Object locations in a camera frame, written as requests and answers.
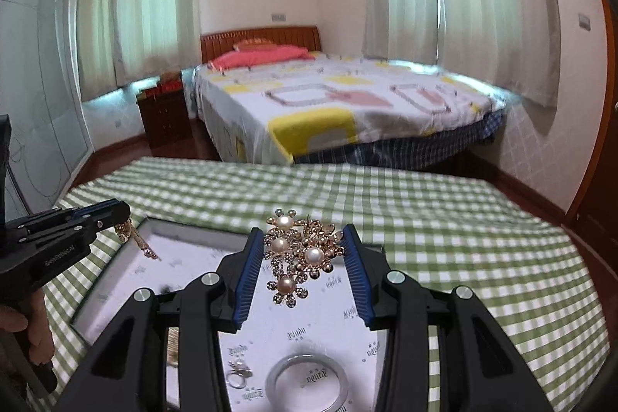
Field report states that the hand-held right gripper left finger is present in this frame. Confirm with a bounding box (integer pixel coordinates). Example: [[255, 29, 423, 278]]
[[58, 226, 267, 412]]

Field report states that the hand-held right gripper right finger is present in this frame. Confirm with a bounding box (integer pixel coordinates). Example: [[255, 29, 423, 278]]
[[340, 223, 552, 412]]

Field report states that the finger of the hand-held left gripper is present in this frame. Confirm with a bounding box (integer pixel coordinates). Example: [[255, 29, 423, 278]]
[[5, 198, 128, 233], [14, 208, 134, 249]]

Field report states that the gold pearl flower brooch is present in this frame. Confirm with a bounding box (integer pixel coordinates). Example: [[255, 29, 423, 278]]
[[263, 208, 346, 308]]

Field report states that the shallow green cardboard box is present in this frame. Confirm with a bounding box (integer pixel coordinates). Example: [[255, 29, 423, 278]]
[[70, 215, 393, 412]]

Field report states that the silver pearl ring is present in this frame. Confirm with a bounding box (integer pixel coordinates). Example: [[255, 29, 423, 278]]
[[226, 356, 253, 390]]

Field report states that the pale jade bangle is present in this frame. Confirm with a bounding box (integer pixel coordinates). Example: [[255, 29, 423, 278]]
[[264, 353, 351, 412]]

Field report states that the person's left hand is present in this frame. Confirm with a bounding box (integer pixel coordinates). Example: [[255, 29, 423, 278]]
[[0, 287, 55, 367]]

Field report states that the green checked tablecloth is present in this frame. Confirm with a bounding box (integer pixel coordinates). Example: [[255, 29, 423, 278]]
[[29, 156, 612, 412]]

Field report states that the dark wooden nightstand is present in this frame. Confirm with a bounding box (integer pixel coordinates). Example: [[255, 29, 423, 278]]
[[136, 86, 192, 151]]

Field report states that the glass door wardrobe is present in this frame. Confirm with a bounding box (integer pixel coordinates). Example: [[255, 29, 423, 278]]
[[0, 0, 93, 211]]

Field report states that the blue plaid bed sheet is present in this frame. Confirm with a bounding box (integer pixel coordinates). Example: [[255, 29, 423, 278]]
[[292, 109, 509, 167]]

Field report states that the red box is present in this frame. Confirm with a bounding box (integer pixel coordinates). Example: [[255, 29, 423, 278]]
[[144, 84, 185, 100]]

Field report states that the bed with patterned sheet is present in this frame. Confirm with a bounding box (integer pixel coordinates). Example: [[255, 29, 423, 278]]
[[192, 52, 505, 166]]

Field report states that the wooden bed headboard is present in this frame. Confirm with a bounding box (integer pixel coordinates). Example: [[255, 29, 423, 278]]
[[200, 24, 322, 66]]

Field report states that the pink pillow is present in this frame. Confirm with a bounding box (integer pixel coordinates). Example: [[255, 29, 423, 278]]
[[208, 44, 311, 70]]

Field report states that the brown wooden door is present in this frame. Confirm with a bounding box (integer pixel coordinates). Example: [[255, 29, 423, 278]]
[[562, 0, 618, 240]]

